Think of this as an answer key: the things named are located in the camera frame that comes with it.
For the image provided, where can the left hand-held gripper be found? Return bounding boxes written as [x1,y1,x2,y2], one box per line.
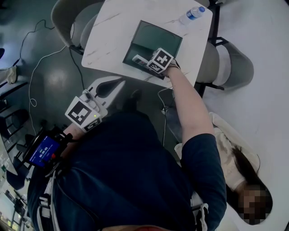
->
[65,76,126,133]

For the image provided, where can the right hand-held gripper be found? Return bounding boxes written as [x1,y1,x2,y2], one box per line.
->
[146,47,181,74]

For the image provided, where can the white remote control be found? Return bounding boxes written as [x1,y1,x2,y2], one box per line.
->
[132,55,150,66]

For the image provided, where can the dark green container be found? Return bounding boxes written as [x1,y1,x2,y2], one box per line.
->
[122,20,183,80]

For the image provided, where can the person's left forearm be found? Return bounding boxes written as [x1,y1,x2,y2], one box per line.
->
[63,123,87,141]

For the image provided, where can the person's right forearm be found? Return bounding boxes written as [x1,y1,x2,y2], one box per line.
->
[165,66,215,145]

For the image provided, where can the person's black shoe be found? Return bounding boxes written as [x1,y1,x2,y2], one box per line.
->
[123,89,143,112]

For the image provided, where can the clear plastic water bottle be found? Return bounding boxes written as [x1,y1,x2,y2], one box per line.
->
[179,6,206,25]

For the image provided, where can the grey upholstered chair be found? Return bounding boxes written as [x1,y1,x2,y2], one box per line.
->
[196,41,255,91]
[51,0,105,55]

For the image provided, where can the person's dark blue shirt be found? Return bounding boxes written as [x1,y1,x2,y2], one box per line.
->
[27,111,228,231]

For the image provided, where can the black stool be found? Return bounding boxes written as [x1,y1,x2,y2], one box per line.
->
[0,108,30,140]

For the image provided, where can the white cloth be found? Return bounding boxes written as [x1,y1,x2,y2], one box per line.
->
[0,66,18,85]

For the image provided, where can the thick black floor cable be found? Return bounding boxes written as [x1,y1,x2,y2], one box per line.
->
[68,47,85,91]

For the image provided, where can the grey cable under table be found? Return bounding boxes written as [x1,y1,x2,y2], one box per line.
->
[157,87,175,147]

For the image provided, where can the white floor cable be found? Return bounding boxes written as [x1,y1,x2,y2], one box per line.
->
[28,45,67,136]

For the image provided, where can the black recorder with blue screen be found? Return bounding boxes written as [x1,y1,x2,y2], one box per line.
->
[23,128,73,169]

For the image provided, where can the thin black floor cable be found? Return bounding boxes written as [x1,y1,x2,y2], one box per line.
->
[13,19,55,66]

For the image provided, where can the white harness strap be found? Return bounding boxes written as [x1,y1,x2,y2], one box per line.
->
[36,171,61,231]
[190,191,210,231]

